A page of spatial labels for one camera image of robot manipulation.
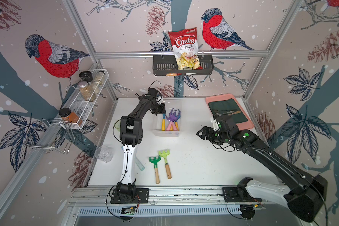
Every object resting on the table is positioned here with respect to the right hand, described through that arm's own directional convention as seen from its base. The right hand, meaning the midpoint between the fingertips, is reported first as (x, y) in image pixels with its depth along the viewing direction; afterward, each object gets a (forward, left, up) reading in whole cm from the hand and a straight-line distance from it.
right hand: (200, 134), depth 76 cm
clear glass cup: (-5, +60, -18) cm, 63 cm away
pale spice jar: (+29, +63, +16) cm, 71 cm away
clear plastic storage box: (+16, +20, -16) cm, 30 cm away
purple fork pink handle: (+23, +20, -16) cm, 35 cm away
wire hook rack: (-12, +66, +15) cm, 69 cm away
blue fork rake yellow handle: (+18, +24, -15) cm, 34 cm away
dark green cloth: (+38, -29, -20) cm, 52 cm away
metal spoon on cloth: (+30, -20, -19) cm, 41 cm away
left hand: (+27, +21, -10) cm, 36 cm away
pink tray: (+21, -35, -21) cm, 46 cm away
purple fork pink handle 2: (+23, +17, -16) cm, 32 cm away
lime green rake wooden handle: (-4, +21, -19) cm, 29 cm away
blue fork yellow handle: (+17, +14, -17) cm, 28 cm away
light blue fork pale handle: (-11, +37, -18) cm, 42 cm away
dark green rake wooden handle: (-9, +26, -19) cm, 34 cm away
